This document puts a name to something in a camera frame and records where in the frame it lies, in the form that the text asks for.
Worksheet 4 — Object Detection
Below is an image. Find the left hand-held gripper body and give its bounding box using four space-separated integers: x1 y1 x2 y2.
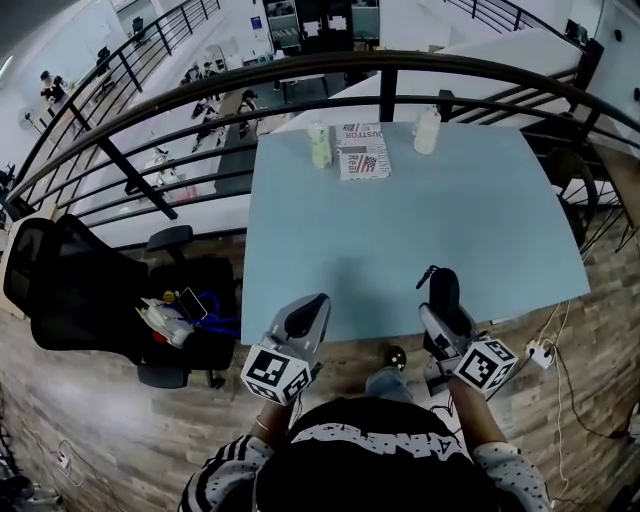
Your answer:
241 329 325 407

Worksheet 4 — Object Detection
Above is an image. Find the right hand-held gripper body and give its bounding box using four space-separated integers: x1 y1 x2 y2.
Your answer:
422 334 519 400

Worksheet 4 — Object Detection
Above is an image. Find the person's left forearm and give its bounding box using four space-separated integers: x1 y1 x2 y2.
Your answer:
255 397 302 445

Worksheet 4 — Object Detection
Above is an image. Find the person's right forearm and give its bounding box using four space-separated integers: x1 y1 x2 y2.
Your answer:
448 382 510 447

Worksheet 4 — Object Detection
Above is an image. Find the white power strip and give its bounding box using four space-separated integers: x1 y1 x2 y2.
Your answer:
524 339 554 371

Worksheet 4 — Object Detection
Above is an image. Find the blue jeans leg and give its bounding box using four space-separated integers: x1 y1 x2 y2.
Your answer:
364 367 416 405

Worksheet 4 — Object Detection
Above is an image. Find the white tablet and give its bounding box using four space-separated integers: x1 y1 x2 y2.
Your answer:
177 287 209 322

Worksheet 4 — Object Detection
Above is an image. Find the white bag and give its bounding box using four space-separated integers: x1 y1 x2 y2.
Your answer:
134 294 199 348

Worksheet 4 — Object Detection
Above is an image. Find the black and white shirt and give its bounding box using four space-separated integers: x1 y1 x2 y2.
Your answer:
182 397 551 512

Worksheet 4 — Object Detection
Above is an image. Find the green drink bottle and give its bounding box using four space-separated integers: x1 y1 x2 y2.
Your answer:
306 121 334 170

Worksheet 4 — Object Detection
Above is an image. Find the printed flag pattern box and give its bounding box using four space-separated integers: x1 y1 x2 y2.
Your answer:
334 122 393 183

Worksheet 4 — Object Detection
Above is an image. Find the white bottle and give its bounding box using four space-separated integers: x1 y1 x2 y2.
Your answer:
412 105 443 156

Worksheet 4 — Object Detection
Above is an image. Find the black office chair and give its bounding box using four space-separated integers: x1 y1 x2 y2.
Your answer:
2 214 242 390

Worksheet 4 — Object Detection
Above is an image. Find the light wooden desk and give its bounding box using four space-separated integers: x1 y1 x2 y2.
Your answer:
592 141 640 232

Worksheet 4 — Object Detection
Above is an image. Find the black shelf cabinet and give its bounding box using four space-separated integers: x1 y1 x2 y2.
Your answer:
263 0 354 54

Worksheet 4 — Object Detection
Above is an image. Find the white standing fan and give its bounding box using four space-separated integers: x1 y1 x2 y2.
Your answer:
18 107 47 137

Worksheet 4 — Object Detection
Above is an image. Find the white cable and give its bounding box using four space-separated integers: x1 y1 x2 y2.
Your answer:
492 298 574 504

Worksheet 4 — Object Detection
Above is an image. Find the blue strap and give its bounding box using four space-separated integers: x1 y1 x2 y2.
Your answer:
192 291 240 337

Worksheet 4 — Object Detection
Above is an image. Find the black round wire chair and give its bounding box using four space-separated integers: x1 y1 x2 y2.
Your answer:
547 147 599 246

